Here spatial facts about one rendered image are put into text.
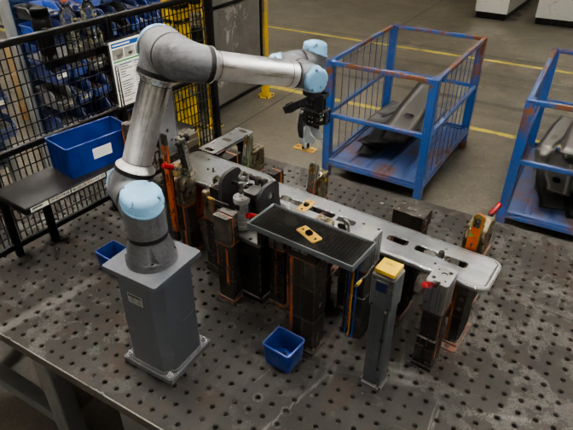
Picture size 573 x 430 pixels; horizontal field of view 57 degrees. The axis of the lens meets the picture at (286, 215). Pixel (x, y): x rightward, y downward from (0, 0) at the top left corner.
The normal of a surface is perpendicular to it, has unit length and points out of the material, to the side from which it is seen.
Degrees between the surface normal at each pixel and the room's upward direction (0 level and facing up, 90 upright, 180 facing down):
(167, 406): 0
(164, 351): 91
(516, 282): 0
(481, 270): 0
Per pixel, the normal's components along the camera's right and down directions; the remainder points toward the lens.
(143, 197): 0.07, -0.77
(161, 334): 0.25, 0.53
